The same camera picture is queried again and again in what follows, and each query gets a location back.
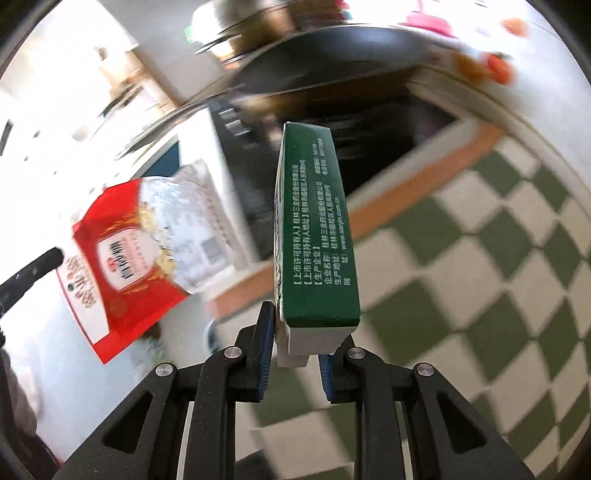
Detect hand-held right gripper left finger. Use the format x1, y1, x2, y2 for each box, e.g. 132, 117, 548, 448
54, 301, 280, 480

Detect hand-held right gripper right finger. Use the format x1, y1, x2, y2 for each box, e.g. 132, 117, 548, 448
318, 335, 542, 480

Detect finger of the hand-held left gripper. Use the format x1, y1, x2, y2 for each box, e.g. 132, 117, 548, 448
0, 247, 64, 319

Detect red and clear food bag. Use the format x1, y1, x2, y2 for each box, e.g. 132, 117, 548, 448
71, 159, 248, 366

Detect green white medicine box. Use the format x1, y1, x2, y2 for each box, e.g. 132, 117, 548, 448
272, 122, 361, 369

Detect blue counter cabinet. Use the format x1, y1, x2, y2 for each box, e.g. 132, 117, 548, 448
137, 140, 182, 182

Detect green checkered tablecloth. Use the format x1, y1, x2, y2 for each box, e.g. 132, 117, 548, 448
203, 124, 591, 480

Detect black gas stove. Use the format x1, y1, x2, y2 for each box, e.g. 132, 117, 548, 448
210, 80, 472, 265

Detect black wok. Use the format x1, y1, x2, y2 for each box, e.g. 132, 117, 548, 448
124, 25, 462, 158

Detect steel steamer pot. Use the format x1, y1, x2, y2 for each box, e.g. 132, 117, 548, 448
191, 0, 288, 52

